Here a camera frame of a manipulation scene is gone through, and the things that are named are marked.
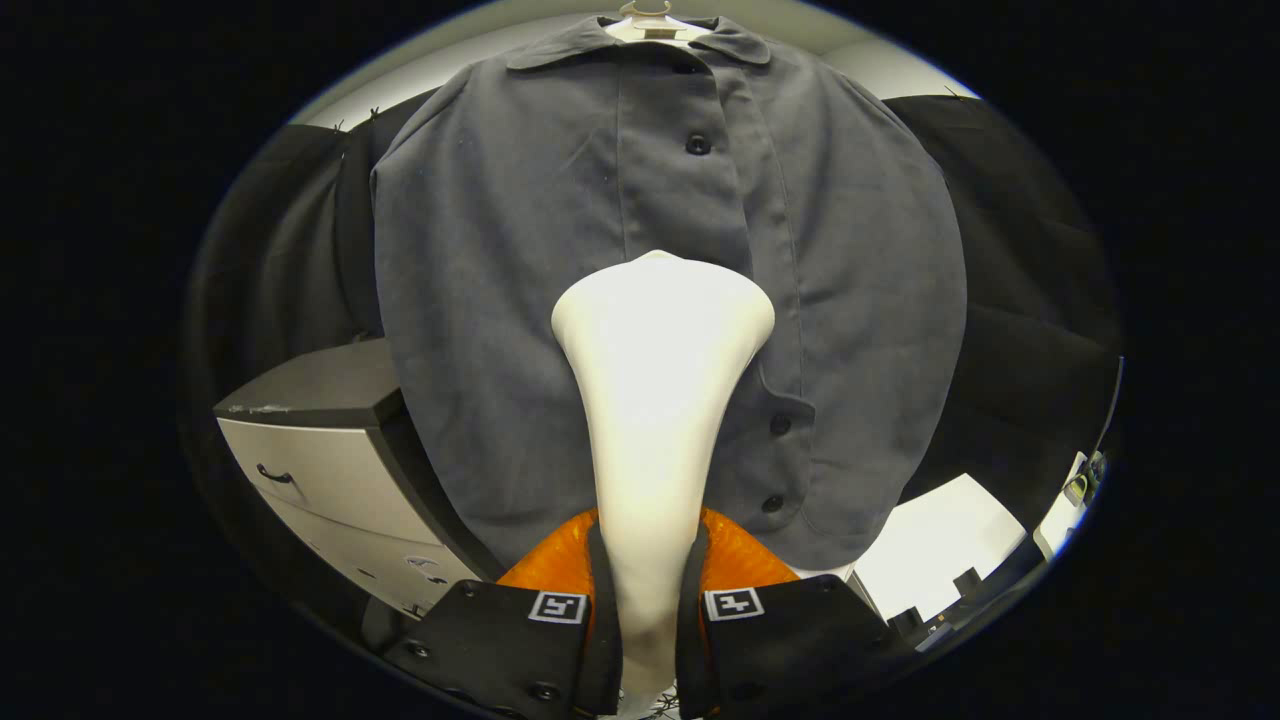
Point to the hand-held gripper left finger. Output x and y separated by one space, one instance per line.
490 645

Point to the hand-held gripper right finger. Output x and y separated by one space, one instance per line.
790 645

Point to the white garment steamer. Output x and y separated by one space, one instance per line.
655 400

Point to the grey button shirt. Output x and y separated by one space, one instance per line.
480 300

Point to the white table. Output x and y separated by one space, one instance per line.
940 540

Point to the small black box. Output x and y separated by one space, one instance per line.
967 581

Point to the white side shelf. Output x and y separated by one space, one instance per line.
1055 530

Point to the grey drawer cabinet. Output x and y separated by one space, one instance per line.
310 390

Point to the yellowish tape roll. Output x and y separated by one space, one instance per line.
1075 490

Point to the cream mannequin hanger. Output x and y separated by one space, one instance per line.
655 28

